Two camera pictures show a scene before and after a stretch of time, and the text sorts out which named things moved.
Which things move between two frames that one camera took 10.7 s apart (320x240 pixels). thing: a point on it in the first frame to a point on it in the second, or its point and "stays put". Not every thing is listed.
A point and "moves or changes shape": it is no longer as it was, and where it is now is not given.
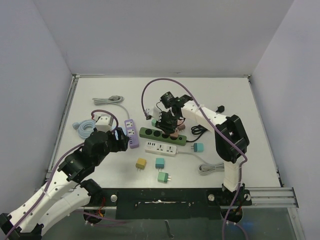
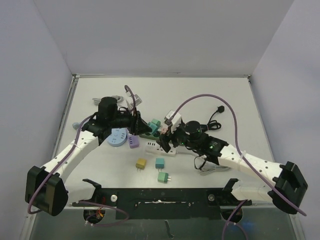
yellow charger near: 140,163 stays put
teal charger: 159,163 stays put
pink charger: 175,134 moves or changes shape
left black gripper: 120,144 to 137,125
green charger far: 153,121 stays put
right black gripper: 168,128 to 164,138
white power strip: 160,148 stays put
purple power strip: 131,132 stays put
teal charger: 198,147 moves or changes shape
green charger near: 163,177 stays put
